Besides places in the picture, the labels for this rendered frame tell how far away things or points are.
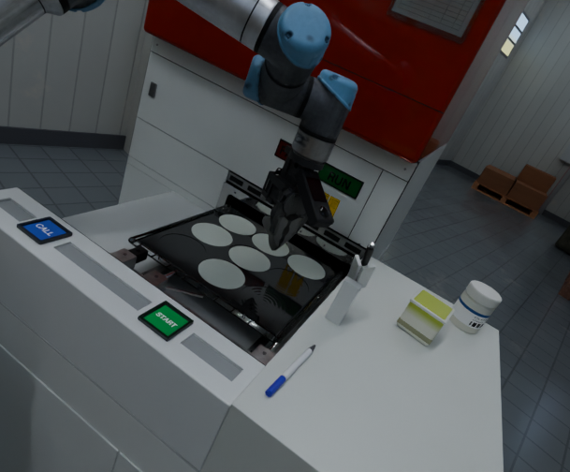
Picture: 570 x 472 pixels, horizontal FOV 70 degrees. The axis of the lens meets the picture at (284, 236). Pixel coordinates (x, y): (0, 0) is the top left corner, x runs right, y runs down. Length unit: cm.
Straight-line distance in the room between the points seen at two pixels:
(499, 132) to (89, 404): 1000
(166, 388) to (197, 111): 83
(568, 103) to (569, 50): 102
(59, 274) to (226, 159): 65
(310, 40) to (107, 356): 52
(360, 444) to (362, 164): 64
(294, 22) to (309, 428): 53
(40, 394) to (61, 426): 6
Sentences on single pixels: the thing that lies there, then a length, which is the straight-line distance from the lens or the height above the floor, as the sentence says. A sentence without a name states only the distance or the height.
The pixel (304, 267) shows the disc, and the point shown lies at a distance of 100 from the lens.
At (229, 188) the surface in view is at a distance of 117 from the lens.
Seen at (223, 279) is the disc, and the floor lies 90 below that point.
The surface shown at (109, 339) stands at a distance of 64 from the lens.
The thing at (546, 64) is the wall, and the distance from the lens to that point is 1038.
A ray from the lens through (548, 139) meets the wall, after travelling 1015.
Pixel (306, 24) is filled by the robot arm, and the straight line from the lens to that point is 61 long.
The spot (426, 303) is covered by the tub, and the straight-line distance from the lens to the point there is 82.
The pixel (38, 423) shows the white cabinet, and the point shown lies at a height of 63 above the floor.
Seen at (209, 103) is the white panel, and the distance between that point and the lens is 120.
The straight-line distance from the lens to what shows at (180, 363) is 57.
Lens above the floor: 137
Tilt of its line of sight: 26 degrees down
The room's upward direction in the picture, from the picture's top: 23 degrees clockwise
